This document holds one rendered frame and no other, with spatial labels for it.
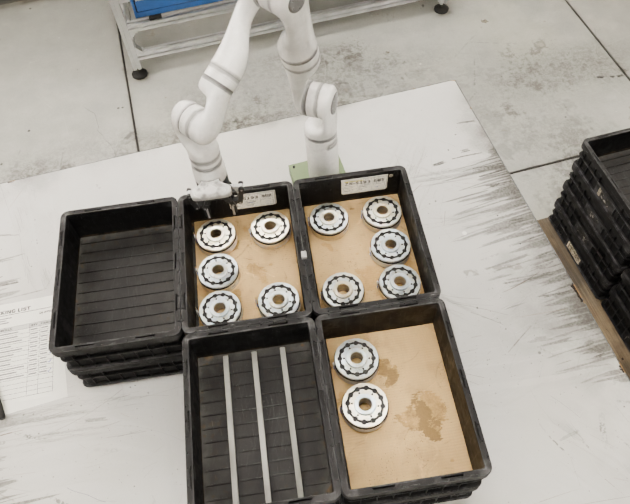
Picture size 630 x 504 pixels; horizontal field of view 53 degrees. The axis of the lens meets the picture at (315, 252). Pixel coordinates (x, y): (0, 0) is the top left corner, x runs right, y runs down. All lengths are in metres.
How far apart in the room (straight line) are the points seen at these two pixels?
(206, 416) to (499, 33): 2.72
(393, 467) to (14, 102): 2.78
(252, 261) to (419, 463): 0.64
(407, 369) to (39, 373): 0.94
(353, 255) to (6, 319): 0.96
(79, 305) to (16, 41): 2.49
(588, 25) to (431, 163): 1.98
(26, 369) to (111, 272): 0.33
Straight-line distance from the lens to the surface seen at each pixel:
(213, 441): 1.46
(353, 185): 1.68
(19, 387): 1.80
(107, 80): 3.52
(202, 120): 1.30
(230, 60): 1.32
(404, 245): 1.62
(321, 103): 1.65
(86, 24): 3.93
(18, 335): 1.87
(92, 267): 1.74
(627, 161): 2.47
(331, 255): 1.63
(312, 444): 1.43
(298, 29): 1.40
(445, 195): 1.93
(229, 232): 1.66
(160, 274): 1.67
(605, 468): 1.66
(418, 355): 1.51
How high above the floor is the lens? 2.21
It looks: 57 degrees down
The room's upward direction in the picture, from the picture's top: 4 degrees counter-clockwise
